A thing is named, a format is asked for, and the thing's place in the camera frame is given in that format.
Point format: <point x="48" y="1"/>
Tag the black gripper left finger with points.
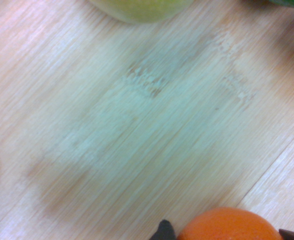
<point x="164" y="231"/>

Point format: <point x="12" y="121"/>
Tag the light wooden tray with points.
<point x="136" y="125"/>

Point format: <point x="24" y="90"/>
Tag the orange tangerine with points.
<point x="227" y="225"/>

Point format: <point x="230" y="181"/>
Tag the dark green lime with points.
<point x="292" y="4"/>

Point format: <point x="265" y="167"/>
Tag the green apple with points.
<point x="141" y="10"/>

